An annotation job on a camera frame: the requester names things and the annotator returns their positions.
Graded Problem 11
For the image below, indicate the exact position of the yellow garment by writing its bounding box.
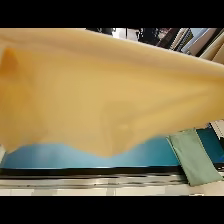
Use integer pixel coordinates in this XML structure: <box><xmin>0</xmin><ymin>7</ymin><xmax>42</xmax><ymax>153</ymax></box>
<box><xmin>0</xmin><ymin>27</ymin><xmax>224</xmax><ymax>158</ymax></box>

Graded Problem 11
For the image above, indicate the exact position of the green garment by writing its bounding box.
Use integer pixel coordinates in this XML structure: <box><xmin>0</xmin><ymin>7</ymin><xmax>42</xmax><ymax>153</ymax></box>
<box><xmin>166</xmin><ymin>128</ymin><xmax>224</xmax><ymax>187</ymax></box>

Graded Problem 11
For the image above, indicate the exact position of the silver frame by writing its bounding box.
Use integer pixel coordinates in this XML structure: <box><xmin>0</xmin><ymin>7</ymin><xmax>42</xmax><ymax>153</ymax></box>
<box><xmin>0</xmin><ymin>171</ymin><xmax>224</xmax><ymax>197</ymax></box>

